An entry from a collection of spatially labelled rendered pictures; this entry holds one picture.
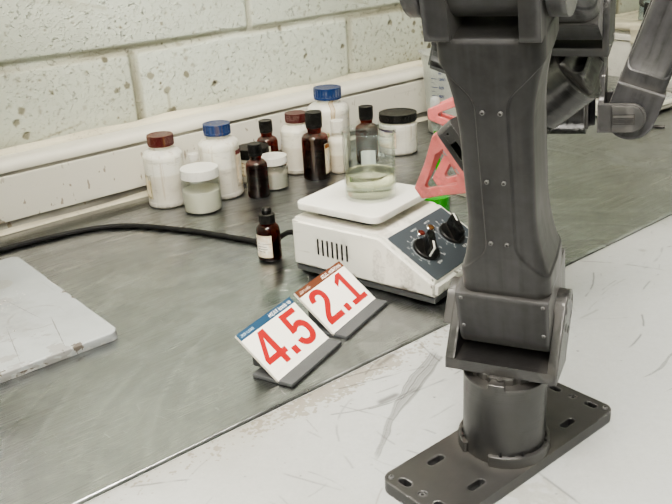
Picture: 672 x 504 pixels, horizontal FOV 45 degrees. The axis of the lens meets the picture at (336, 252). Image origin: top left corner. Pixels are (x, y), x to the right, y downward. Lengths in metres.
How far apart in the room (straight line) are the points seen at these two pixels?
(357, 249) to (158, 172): 0.43
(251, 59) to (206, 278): 0.56
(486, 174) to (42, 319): 0.57
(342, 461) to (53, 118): 0.80
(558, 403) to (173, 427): 0.33
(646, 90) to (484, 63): 0.58
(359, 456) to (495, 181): 0.26
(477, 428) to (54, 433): 0.36
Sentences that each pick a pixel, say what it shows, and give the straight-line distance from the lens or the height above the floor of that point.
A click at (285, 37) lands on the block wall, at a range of 1.50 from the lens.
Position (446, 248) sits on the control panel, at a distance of 0.93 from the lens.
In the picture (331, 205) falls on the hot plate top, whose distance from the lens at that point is 0.94.
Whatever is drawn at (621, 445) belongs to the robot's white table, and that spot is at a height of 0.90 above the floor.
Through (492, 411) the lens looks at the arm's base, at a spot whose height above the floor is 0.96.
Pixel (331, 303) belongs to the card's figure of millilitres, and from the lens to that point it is 0.86.
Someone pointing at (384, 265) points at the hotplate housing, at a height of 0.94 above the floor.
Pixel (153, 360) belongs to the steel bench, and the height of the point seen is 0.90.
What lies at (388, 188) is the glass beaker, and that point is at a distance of 0.94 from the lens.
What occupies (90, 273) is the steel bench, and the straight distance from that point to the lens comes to 1.07.
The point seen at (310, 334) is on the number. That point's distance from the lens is 0.81.
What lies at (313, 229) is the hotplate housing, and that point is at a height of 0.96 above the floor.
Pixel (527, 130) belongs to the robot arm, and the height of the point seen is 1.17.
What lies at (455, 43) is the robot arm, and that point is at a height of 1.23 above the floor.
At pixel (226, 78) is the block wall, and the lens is 1.43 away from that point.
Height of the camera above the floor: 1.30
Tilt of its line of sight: 22 degrees down
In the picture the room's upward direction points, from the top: 4 degrees counter-clockwise
